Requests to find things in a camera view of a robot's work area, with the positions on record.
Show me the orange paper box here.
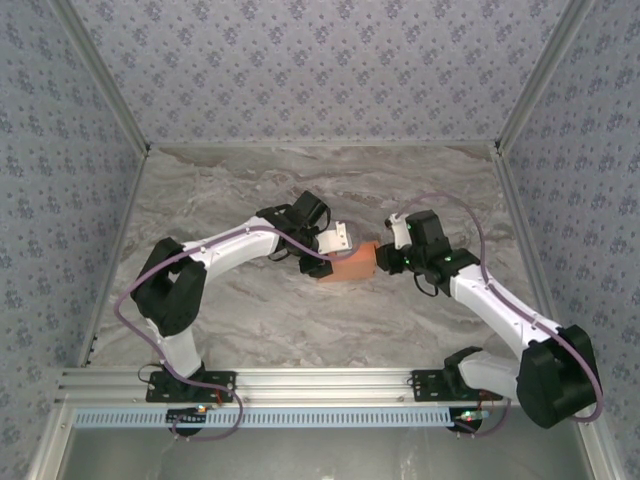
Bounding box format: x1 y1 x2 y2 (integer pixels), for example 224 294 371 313
319 240 379 284

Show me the black controller board with LED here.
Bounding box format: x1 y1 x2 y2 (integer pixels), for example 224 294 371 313
451 406 494 432
166 405 209 427

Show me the grey metal panel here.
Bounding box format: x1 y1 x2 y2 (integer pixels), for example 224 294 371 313
63 426 587 480

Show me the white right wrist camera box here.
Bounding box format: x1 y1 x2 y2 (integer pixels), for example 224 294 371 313
383 214 412 252

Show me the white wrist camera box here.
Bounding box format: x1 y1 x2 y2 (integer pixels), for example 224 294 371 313
383 214 412 252
316 221 357 254

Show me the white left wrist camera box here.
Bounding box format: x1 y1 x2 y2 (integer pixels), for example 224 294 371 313
316 221 357 254

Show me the aluminium table back rail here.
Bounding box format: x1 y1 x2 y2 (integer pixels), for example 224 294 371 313
148 140 497 150

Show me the aluminium table side rail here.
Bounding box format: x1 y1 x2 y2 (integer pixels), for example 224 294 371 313
77 147 151 369
489 142 574 366

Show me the aluminium mounting rail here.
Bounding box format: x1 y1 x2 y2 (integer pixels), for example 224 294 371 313
55 365 601 407

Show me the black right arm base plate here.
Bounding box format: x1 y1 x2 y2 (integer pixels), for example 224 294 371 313
410 368 504 404

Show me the pale blue slotted cable duct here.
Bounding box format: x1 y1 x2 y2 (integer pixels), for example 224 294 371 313
73 406 457 429

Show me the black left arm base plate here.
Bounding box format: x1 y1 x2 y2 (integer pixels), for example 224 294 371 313
144 370 237 404

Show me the aluminium frame post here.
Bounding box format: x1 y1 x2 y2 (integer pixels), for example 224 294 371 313
493 0 599 154
48 0 153 154

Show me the aluminium lower frame bar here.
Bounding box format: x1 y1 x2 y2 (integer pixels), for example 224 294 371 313
27 403 77 480
571 402 626 480

